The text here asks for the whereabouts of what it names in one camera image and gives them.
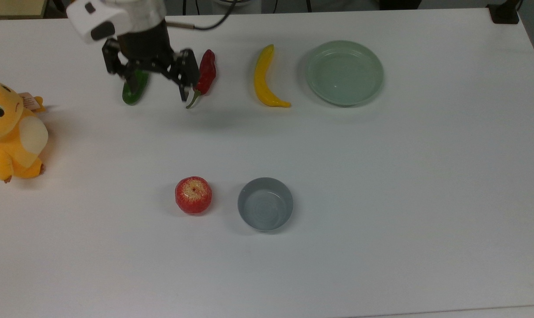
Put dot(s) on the paper tag of plush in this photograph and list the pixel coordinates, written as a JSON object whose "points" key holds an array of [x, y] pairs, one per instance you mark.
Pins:
{"points": [[29, 101]]}

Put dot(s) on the black clamp block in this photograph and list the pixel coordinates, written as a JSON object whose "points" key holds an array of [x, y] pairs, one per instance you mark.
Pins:
{"points": [[504, 12]]}

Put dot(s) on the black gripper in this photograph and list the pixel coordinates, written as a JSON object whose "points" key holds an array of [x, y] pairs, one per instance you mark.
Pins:
{"points": [[145, 48]]}

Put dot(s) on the grey bowl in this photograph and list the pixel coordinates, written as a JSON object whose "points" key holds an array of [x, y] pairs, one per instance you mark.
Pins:
{"points": [[265, 205]]}

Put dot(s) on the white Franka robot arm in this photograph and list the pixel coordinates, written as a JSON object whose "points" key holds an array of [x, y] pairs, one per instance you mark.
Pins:
{"points": [[116, 15]]}

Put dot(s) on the red apple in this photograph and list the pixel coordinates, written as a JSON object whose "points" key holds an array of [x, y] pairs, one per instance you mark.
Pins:
{"points": [[193, 195]]}

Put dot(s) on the green cucumber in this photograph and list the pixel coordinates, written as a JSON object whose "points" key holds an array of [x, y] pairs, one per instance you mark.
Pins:
{"points": [[133, 92]]}

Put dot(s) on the yellow plush toy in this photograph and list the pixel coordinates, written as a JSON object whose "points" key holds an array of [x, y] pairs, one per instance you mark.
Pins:
{"points": [[6, 132]]}

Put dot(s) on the pale green plate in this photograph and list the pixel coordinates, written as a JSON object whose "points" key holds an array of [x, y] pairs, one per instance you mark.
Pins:
{"points": [[344, 73]]}

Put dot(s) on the red chili pepper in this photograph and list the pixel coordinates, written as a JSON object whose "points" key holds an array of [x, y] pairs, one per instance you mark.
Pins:
{"points": [[206, 75]]}

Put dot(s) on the yellow banana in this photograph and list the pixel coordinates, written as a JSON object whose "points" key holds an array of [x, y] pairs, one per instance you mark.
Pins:
{"points": [[262, 81]]}

